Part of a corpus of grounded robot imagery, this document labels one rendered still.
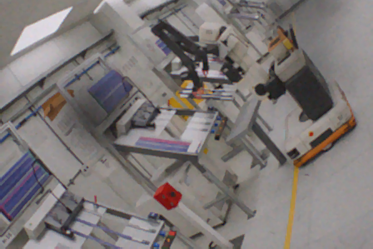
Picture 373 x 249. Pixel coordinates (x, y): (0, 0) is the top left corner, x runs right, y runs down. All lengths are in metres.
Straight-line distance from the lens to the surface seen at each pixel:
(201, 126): 3.03
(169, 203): 2.43
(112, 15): 6.34
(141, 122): 3.05
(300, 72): 2.54
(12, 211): 2.09
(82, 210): 2.22
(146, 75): 4.18
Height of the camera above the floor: 1.39
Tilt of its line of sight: 8 degrees down
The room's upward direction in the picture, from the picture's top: 44 degrees counter-clockwise
